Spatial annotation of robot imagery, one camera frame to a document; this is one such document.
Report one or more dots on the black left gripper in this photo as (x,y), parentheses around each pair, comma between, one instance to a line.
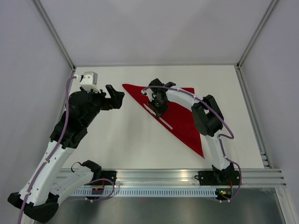
(117,95)

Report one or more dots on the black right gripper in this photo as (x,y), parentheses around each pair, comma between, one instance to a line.
(159,112)

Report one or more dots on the red cloth napkin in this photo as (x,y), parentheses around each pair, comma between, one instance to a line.
(177,119)

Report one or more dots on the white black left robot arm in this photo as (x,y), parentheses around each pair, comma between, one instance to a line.
(41,198)

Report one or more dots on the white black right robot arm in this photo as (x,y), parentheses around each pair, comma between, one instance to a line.
(208,120)

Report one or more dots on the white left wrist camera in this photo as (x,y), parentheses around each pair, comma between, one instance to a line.
(88,81)

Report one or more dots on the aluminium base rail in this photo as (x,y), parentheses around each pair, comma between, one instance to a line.
(251,178)

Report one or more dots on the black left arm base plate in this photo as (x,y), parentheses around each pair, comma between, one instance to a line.
(105,174)

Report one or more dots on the white slotted cable duct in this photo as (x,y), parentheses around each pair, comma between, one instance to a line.
(146,192)

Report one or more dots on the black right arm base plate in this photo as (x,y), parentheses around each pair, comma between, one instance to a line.
(211,178)

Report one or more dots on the aluminium frame post left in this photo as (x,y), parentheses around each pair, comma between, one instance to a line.
(48,23)

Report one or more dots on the aluminium frame post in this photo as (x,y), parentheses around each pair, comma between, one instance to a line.
(48,23)
(266,16)

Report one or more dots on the aluminium frame post right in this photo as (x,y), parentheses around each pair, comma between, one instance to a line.
(266,16)

